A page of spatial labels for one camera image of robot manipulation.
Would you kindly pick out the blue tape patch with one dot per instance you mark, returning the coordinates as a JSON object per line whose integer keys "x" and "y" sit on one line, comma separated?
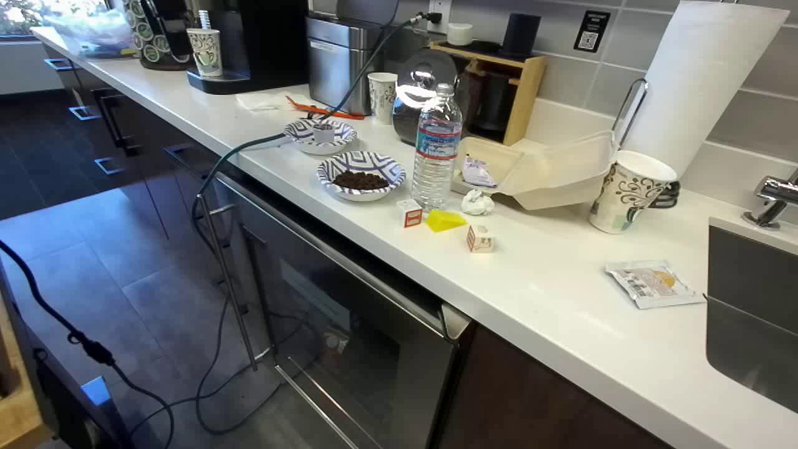
{"x": 98, "y": 390}

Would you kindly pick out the wooden furniture piece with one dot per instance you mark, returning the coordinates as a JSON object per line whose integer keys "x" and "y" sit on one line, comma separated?
{"x": 16, "y": 382}

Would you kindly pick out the chrome faucet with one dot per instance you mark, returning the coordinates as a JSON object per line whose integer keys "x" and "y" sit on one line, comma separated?
{"x": 775, "y": 197}

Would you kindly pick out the patterned paper cup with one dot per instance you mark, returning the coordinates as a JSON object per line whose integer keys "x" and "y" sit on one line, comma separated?
{"x": 206, "y": 50}

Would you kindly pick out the white paper towel roll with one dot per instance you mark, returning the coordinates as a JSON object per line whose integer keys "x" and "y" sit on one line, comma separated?
{"x": 703, "y": 84}

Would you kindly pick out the black coffee machine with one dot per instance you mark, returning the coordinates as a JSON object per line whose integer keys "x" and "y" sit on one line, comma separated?
{"x": 257, "y": 42}

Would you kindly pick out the small creamer cup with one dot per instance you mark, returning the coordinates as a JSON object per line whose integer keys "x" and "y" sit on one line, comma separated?
{"x": 479, "y": 237}

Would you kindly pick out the white wall outlet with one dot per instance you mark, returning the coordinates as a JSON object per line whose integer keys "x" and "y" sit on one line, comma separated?
{"x": 440, "y": 12}

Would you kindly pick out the stainless steel appliance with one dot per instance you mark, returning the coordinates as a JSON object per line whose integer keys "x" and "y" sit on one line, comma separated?
{"x": 337, "y": 65}

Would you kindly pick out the patterned bowl with coffee grounds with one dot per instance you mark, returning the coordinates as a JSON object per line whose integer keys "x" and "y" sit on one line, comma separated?
{"x": 360, "y": 178}

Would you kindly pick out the round silver kettle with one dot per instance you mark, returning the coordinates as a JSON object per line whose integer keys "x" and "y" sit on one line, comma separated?
{"x": 420, "y": 84}

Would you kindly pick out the clear plastic water bottle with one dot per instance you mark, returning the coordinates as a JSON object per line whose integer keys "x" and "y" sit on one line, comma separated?
{"x": 436, "y": 150}

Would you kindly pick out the wooden counter rack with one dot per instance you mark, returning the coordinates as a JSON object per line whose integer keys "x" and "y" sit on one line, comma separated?
{"x": 519, "y": 96}

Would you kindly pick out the yellow sweetener packet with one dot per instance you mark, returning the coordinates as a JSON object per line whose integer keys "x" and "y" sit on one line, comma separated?
{"x": 444, "y": 220}

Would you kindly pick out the large floral paper cup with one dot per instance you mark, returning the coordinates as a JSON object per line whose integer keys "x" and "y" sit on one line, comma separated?
{"x": 628, "y": 192}

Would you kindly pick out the small blue patterned plate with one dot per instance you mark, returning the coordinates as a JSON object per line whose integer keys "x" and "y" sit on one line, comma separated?
{"x": 320, "y": 141}

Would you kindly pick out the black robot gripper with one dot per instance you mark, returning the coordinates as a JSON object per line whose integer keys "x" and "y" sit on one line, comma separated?
{"x": 171, "y": 13}

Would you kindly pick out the metal paper towel holder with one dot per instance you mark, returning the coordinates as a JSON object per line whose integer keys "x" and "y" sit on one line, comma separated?
{"x": 630, "y": 109}

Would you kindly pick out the clear plastic bag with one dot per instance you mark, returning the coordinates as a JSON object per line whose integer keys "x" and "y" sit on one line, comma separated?
{"x": 89, "y": 34}

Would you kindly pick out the stainless steel sink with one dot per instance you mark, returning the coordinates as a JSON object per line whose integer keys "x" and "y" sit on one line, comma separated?
{"x": 751, "y": 316}

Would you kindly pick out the green patterned cup stack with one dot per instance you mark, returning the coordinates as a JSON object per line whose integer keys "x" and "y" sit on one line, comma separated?
{"x": 134, "y": 28}

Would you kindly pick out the flat clear snack packet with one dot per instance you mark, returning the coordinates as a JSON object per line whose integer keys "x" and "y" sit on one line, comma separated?
{"x": 653, "y": 286}

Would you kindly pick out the crumpled white wrapper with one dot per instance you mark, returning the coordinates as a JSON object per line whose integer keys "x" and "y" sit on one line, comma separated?
{"x": 477, "y": 202}

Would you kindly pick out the stainless steel dishwasher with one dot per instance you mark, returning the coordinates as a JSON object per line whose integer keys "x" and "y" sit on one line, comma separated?
{"x": 358, "y": 332}

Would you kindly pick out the small white paper cup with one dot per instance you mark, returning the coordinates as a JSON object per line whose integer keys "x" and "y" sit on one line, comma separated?
{"x": 382, "y": 96}

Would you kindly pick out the orange utensil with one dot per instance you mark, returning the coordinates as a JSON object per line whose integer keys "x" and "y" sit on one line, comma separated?
{"x": 312, "y": 109}

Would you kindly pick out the beige takeout container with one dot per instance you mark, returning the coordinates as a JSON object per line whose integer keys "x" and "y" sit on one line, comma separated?
{"x": 550, "y": 175}

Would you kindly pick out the white coffee pod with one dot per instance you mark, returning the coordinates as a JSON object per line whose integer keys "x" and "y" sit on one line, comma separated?
{"x": 322, "y": 126}

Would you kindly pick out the small white container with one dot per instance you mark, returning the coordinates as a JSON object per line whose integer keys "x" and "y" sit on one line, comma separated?
{"x": 461, "y": 34}

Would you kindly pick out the black wall sign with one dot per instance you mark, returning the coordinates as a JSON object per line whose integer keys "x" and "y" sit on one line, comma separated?
{"x": 593, "y": 30}

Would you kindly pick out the red white sugar packet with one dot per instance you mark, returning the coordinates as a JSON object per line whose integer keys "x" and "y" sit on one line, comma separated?
{"x": 412, "y": 215}

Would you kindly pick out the white paper napkin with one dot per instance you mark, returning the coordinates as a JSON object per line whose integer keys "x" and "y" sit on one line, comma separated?
{"x": 262, "y": 100}

